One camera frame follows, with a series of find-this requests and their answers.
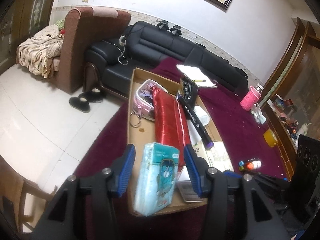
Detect red shiny pouch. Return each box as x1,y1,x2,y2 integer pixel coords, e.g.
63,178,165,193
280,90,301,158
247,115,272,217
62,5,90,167
153,88,190,170

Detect black leather sofa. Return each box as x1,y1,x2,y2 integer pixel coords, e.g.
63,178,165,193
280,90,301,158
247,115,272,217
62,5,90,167
84,21,248,97

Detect cardboard box tray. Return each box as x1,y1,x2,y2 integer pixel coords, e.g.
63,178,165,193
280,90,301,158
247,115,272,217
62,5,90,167
127,68,234,216

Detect black packet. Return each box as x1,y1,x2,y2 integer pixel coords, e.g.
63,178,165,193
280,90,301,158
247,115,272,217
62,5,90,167
180,77,199,107

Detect black slippers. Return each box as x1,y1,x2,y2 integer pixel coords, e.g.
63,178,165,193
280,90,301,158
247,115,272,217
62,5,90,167
69,88,104,113

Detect white round jar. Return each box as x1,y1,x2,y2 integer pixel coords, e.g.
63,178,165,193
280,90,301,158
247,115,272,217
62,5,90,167
194,105,210,126

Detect wooden shelf with clutter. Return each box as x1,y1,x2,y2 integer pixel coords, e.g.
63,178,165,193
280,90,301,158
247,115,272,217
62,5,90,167
260,18,319,179

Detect bead chain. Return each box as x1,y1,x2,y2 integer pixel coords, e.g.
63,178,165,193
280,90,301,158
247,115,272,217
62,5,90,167
129,112,143,129

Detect patterned blanket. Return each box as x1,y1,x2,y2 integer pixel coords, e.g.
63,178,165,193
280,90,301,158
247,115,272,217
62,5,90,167
16,24,64,79

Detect yellow tape roll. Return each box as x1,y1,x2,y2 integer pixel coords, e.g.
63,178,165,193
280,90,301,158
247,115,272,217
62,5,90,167
264,129,278,147

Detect brown fabric armchair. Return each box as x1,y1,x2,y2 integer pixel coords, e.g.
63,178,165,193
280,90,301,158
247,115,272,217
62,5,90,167
49,6,131,94

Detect dark red table cloth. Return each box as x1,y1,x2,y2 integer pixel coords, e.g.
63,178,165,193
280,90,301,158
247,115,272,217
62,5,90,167
72,57,296,240

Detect white medicine box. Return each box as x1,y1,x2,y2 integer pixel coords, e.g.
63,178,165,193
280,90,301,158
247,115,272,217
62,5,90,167
176,165,205,203

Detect purple capped black marker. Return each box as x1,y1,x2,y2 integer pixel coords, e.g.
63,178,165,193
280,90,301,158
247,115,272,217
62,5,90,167
177,95,214,150

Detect pink knitted sleeve bottle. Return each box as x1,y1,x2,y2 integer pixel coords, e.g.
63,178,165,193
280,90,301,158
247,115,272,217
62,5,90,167
240,84,264,111

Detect wooden chair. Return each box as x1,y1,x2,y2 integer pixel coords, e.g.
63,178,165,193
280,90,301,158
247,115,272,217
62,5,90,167
1,158,57,239

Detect orange capped white bottle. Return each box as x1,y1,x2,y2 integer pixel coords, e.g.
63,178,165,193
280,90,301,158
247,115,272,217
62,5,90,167
245,159,262,170

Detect teal tissue pack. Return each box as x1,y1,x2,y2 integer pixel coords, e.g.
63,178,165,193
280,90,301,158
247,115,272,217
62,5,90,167
133,142,180,216

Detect pink clear pencil case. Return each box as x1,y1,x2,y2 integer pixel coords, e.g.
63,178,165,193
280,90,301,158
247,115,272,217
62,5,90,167
132,79,168,121

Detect white charging cable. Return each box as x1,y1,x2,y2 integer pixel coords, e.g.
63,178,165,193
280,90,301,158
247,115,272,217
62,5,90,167
109,35,130,66

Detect white notebook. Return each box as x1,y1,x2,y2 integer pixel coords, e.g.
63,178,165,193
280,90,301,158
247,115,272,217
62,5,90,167
176,64,217,88

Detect white gloves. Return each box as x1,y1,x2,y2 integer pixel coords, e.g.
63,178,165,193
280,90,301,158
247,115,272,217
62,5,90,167
250,103,266,125

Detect black clamps on sofa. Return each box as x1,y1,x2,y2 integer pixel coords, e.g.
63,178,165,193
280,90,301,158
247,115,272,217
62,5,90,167
157,20,182,36

